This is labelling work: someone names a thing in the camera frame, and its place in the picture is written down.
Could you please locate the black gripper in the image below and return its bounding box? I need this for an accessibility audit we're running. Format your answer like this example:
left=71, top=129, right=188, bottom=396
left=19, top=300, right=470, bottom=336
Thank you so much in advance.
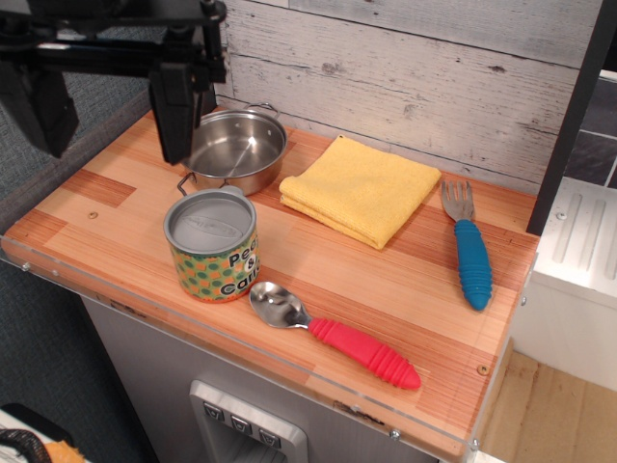
left=1, top=1, right=227, bottom=165

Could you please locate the blue handled metal fork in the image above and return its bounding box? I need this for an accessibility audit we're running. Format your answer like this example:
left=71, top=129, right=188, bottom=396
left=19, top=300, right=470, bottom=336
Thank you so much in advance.
left=442, top=181, right=493, bottom=311

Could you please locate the stainless steel pot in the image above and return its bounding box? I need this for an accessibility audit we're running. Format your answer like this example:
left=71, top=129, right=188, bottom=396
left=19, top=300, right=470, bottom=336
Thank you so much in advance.
left=177, top=102, right=288, bottom=196

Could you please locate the peas and carrots toy can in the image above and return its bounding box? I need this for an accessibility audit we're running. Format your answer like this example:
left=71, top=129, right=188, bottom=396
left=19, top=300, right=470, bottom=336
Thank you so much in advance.
left=164, top=186, right=260, bottom=303

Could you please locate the folded yellow cloth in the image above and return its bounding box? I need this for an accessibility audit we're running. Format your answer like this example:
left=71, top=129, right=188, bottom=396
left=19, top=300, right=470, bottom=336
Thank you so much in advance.
left=280, top=135, right=441, bottom=250

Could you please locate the grey toy fridge cabinet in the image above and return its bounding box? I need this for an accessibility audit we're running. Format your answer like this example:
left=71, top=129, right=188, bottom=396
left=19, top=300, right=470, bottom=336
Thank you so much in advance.
left=84, top=298, right=434, bottom=462

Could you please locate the orange object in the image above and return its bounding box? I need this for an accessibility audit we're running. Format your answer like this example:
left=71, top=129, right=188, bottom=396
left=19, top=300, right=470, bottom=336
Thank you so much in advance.
left=44, top=441, right=88, bottom=463

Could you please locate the white toy sink unit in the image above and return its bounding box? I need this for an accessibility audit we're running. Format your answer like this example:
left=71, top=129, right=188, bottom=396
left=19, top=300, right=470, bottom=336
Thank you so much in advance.
left=510, top=69, right=617, bottom=393

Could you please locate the red handled metal spoon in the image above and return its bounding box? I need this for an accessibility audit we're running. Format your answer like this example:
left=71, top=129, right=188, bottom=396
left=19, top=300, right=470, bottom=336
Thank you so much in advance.
left=250, top=282, right=421, bottom=390

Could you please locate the black cable bundle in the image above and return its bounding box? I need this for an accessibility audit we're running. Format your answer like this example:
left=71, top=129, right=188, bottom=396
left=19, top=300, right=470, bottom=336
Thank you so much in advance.
left=0, top=427, right=49, bottom=463

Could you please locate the black vertical post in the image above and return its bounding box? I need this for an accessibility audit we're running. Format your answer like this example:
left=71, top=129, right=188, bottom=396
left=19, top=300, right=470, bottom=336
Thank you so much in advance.
left=526, top=0, right=616, bottom=236

